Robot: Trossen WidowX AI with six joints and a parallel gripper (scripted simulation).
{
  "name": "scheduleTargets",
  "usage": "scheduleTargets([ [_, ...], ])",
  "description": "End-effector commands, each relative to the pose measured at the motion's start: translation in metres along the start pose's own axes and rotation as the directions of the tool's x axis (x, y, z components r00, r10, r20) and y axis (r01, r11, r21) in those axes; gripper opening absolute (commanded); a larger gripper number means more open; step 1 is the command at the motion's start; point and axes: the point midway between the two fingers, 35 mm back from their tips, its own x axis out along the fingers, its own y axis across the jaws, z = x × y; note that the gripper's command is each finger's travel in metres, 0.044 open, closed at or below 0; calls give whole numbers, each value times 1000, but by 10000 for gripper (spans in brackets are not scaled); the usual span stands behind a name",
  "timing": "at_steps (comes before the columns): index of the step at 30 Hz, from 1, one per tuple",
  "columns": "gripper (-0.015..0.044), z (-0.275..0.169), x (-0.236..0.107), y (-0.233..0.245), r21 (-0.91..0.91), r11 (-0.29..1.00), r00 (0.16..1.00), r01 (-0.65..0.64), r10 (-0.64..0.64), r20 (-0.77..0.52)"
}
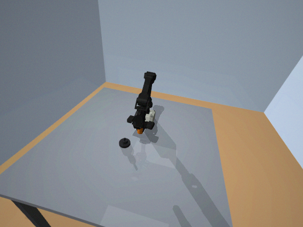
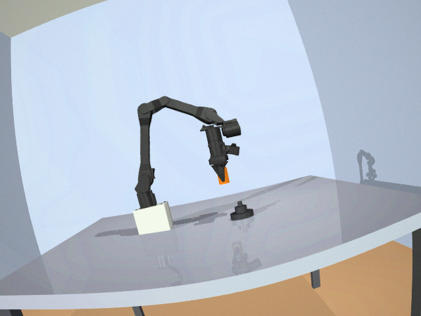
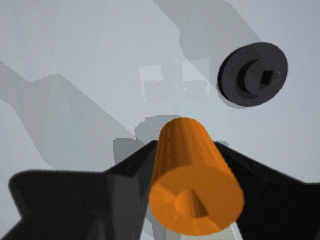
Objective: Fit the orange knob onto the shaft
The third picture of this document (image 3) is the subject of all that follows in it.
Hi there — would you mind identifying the dark grey round pedestal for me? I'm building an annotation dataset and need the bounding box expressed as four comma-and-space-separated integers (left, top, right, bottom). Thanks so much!
217, 42, 288, 107

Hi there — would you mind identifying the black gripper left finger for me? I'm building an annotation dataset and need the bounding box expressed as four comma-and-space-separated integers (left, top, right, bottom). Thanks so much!
9, 140, 158, 240

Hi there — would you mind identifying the orange knob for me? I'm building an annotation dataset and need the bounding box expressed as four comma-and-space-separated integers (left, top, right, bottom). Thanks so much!
149, 117, 245, 236

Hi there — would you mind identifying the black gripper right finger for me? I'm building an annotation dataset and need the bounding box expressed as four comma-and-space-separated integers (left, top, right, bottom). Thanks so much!
214, 142, 320, 240

